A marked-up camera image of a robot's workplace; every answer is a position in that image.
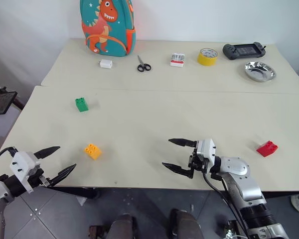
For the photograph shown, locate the stainless steel bowl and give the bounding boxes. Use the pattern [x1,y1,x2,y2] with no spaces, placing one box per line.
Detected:
[244,61,277,83]

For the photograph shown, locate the teal dinosaur backpack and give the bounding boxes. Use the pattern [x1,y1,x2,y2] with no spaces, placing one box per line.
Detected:
[80,0,137,57]

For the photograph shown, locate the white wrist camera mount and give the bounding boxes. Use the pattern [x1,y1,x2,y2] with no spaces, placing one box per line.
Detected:
[9,151,41,194]
[196,138,216,165]

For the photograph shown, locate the black handled scissors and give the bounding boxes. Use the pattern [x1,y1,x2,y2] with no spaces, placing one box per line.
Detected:
[137,55,151,73]

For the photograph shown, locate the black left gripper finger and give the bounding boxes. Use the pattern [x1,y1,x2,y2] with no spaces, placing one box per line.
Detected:
[33,146,61,160]
[49,163,77,187]

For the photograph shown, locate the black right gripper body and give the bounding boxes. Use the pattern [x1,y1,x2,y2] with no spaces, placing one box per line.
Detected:
[188,148,210,179]

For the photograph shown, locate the red toy brick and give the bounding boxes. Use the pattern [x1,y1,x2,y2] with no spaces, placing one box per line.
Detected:
[256,140,279,157]

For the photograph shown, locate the green toy brick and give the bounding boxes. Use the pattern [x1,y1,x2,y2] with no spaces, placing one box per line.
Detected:
[75,97,90,113]

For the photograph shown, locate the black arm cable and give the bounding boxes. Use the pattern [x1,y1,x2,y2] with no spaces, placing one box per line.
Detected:
[201,171,251,239]
[0,146,18,170]

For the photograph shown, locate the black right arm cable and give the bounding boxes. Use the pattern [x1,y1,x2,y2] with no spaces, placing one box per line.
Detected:
[201,171,251,239]

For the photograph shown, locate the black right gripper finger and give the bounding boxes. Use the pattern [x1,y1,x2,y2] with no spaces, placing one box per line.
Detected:
[161,162,194,179]
[168,138,198,148]

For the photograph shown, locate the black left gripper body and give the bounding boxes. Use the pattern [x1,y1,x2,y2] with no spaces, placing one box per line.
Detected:
[27,168,52,191]

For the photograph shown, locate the dark rounded shape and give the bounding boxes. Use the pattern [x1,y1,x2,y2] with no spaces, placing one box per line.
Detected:
[169,208,203,239]
[106,213,138,239]

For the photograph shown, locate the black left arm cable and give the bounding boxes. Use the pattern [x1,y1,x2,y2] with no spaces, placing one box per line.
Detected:
[0,146,18,170]

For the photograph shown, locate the yellow tape roll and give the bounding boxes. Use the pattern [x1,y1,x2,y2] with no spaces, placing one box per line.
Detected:
[197,47,219,68]

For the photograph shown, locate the black tablet screen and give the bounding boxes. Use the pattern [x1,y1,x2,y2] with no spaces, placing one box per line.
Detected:
[0,91,18,117]

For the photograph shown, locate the black handheld game console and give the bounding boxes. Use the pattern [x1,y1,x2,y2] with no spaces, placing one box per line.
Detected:
[222,42,267,61]

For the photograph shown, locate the white power adapter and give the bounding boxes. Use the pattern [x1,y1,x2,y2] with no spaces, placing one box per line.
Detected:
[99,59,114,70]

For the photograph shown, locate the yellow toy brick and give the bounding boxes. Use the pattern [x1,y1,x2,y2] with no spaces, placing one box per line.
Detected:
[83,143,102,160]

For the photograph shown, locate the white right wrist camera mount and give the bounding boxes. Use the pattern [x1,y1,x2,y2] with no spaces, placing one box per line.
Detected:
[196,138,216,165]

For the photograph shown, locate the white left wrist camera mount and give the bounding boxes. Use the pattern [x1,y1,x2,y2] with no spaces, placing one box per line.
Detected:
[9,151,41,194]

